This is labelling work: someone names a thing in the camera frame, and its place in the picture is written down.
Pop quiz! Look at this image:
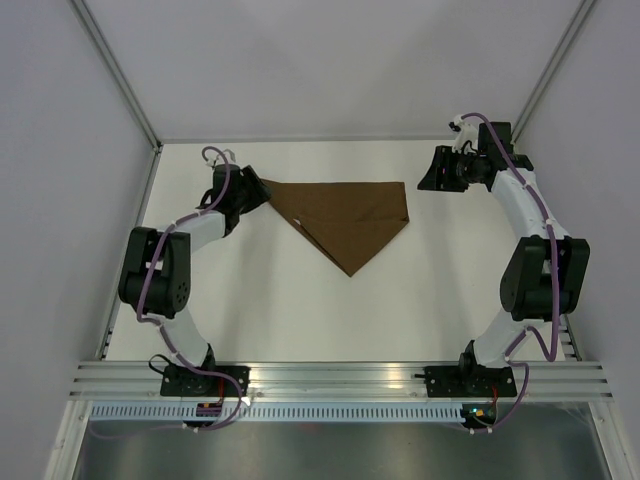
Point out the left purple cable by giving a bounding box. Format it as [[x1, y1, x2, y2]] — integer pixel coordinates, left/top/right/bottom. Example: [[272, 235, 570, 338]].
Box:
[[89, 146, 251, 441]]

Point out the left aluminium frame post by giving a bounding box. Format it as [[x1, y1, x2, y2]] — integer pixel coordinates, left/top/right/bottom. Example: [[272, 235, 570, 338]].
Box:
[[69, 0, 164, 151]]

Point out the brown cloth napkin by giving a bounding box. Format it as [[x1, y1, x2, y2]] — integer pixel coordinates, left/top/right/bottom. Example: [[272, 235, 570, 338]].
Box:
[[265, 180, 409, 277]]

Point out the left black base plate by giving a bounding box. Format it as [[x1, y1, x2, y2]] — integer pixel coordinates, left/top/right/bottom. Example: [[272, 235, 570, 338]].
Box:
[[160, 365, 251, 398]]

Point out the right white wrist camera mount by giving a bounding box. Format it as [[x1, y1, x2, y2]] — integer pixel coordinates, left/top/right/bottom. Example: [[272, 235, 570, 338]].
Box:
[[448, 115, 479, 154]]

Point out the aluminium mounting rail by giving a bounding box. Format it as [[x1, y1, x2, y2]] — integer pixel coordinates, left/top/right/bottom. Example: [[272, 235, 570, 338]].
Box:
[[68, 361, 613, 403]]

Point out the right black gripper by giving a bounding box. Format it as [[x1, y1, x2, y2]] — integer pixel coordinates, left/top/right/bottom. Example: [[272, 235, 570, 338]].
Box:
[[416, 145, 482, 193]]

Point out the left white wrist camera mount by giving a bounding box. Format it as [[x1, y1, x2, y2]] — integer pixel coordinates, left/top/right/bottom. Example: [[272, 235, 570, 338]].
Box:
[[201, 146, 236, 168]]

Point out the white slotted cable duct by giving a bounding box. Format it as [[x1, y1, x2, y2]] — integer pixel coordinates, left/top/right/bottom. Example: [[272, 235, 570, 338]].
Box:
[[90, 402, 463, 423]]

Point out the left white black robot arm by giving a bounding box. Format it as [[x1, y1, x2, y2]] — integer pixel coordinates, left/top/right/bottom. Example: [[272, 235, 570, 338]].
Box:
[[118, 165, 271, 396]]

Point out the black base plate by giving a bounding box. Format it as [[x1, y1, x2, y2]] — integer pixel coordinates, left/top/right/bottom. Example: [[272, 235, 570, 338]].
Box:
[[160, 365, 251, 398], [415, 365, 518, 398]]

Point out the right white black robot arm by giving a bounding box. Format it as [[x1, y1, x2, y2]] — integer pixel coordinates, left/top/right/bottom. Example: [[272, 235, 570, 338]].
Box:
[[418, 114, 590, 397]]

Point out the aluminium frame post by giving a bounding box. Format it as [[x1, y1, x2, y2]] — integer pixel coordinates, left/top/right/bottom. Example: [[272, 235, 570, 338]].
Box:
[[69, 0, 164, 151], [512, 0, 599, 143]]

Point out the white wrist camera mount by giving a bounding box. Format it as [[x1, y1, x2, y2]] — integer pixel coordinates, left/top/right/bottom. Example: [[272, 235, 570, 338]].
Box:
[[448, 115, 479, 154], [201, 146, 236, 168]]

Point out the right aluminium frame post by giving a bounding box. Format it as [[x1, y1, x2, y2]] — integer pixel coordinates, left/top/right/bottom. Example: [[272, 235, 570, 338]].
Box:
[[512, 0, 599, 143]]

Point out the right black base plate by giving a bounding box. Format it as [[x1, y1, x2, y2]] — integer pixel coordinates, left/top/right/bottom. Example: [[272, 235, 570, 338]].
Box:
[[415, 365, 518, 398]]

